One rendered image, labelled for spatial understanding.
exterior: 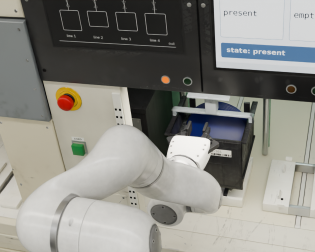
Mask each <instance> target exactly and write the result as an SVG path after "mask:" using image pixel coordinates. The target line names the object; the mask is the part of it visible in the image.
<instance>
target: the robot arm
mask: <svg viewBox="0 0 315 252"><path fill-rule="evenodd" d="M210 131H211V128H210V127H209V123H208V122H206V123H205V125H204V127H203V130H202V136H201V137H194V136H190V134H191V132H192V121H190V120H189V121H188V124H187V125H185V127H184V129H183V130H181V132H180V133H177V134H175V135H174V136H169V137H167V138H166V141H167V143H168V145H169V147H168V151H167V156H166V157H165V156H164V155H163V154H162V152H161V151H160V150H159V149H158V148H157V147H156V146H155V145H154V143H153V142H152V141H151V140H150V139H149V138H148V137H147V136H146V135H145V134H144V133H143V132H142V131H141V130H139V129H138V128H136V127H134V126H131V125H127V124H118V125H115V126H112V127H110V128H109V129H107V130H106V131H105V132H104V133H103V134H102V136H101V137H100V138H99V140H98V141H97V143H96V144H95V146H94V147H93V149H92V150H91V151H90V153H89V154H88V155H87V156H86V157H85V158H84V159H83V160H82V161H81V162H79V163H78V164H77V165H75V166H74V167H72V168H71V169H69V170H67V171H65V172H63V173H61V174H59V175H57V176H55V177H53V178H51V179H50V180H48V181H46V182H45V183H43V184H42V185H40V186H39V187H38V188H37V189H36V190H34V191H33V192H32V193H31V194H30V195H29V196H28V198H27V199H26V200H25V201H24V203H23V204H22V206H21V208H20V210H19V212H18V214H17V218H16V225H15V227H16V234H17V237H18V239H19V241H20V243H21V244H22V245H23V247H24V248H25V249H27V250H28V251H29V252H161V250H162V240H161V232H160V231H159V228H158V226H157V224H156V223H158V224H160V225H162V226H166V227H173V226H176V225H178V224H180V223H181V222H182V220H183V218H184V215H185V214H186V213H199V214H214V213H216V212H217V211H218V210H219V208H220V207H221V205H222V200H223V192H222V189H221V187H220V185H219V183H218V182H217V180H216V179H215V178H214V177H213V176H212V175H211V174H209V173H208V172H206V171H204V168H205V166H206V165H207V163H208V161H209V158H210V156H211V152H212V151H214V150H215V149H217V148H218V147H219V142H217V141H216V140H213V138H212V137H211V136H210V135H209V134H210ZM128 186H129V187H131V188H132V189H134V190H135V191H137V192H138V193H140V194H141V195H143V196H145V197H148V198H150V200H149V203H148V205H147V213H148V214H147V213H146V212H144V211H142V210H140V209H138V208H135V207H132V206H128V205H125V204H119V203H114V202H108V201H102V200H103V199H105V198H107V197H109V196H111V195H113V194H115V193H117V192H119V191H121V190H122V189H124V188H126V187H128Z"/></svg>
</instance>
